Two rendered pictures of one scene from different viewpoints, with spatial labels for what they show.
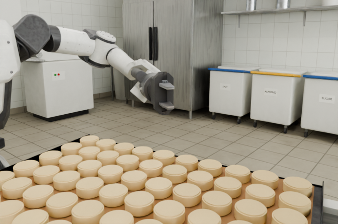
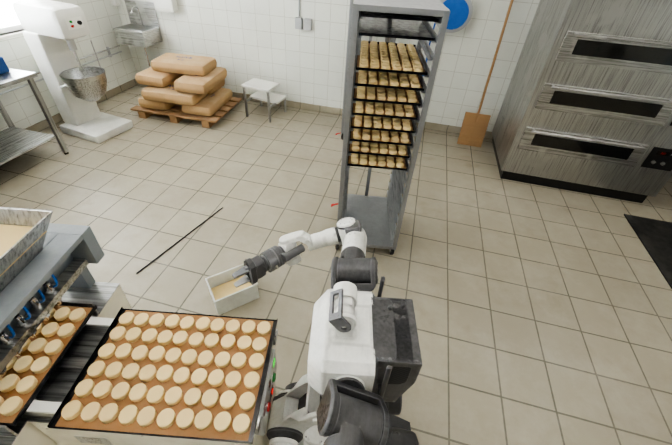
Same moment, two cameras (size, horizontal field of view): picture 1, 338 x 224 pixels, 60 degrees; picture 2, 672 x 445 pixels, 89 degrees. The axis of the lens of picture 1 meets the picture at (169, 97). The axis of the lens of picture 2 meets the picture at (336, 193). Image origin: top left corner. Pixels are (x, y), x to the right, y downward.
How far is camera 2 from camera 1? 153 cm
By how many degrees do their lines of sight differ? 125
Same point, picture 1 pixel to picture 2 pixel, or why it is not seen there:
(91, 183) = (203, 356)
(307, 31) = not seen: outside the picture
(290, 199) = (87, 384)
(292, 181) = (74, 407)
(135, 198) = (175, 353)
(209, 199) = (134, 367)
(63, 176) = (223, 356)
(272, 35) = not seen: outside the picture
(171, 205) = (155, 354)
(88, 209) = (195, 337)
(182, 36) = not seen: outside the picture
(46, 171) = (237, 357)
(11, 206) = (231, 326)
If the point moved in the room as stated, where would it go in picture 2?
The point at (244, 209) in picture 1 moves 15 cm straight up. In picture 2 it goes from (117, 365) to (101, 340)
